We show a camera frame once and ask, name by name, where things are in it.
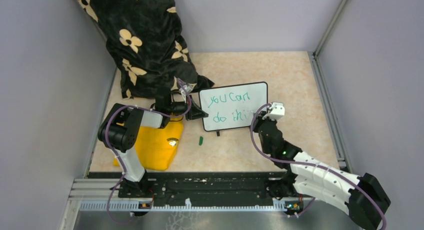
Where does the yellow folded cloth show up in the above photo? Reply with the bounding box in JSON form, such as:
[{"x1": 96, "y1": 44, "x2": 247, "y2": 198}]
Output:
[{"x1": 106, "y1": 111, "x2": 184, "y2": 176}]

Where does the aluminium frame rail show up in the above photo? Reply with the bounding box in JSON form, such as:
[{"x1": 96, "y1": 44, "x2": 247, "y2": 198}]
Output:
[{"x1": 308, "y1": 0, "x2": 365, "y2": 176}]

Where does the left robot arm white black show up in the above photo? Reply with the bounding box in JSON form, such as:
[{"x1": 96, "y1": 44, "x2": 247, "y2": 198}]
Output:
[{"x1": 97, "y1": 87, "x2": 208, "y2": 198}]

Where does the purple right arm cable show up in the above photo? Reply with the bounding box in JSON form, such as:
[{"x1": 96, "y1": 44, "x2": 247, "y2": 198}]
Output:
[{"x1": 249, "y1": 104, "x2": 388, "y2": 230}]

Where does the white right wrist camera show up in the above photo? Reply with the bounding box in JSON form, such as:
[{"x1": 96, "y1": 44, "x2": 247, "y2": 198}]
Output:
[{"x1": 262, "y1": 102, "x2": 286, "y2": 121}]

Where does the white whiteboard black frame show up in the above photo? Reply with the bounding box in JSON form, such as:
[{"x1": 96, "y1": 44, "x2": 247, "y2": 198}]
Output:
[{"x1": 198, "y1": 81, "x2": 268, "y2": 132}]

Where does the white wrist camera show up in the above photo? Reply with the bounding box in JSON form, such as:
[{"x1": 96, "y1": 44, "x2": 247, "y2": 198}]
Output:
[
  {"x1": 262, "y1": 102, "x2": 286, "y2": 121},
  {"x1": 179, "y1": 84, "x2": 193, "y2": 102}
]

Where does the black floral blanket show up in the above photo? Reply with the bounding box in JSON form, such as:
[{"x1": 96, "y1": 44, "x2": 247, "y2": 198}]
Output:
[{"x1": 77, "y1": 0, "x2": 214, "y2": 99}]

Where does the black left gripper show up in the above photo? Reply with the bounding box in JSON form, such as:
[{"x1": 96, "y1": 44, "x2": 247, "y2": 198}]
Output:
[{"x1": 167, "y1": 95, "x2": 209, "y2": 121}]

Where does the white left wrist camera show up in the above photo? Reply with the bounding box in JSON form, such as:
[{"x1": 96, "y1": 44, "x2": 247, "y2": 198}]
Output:
[{"x1": 179, "y1": 84, "x2": 193, "y2": 102}]

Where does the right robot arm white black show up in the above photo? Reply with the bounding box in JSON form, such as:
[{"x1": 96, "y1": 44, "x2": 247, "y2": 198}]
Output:
[{"x1": 250, "y1": 110, "x2": 391, "y2": 230}]

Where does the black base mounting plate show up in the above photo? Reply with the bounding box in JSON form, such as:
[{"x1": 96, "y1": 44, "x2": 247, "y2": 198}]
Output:
[{"x1": 116, "y1": 172, "x2": 306, "y2": 210}]

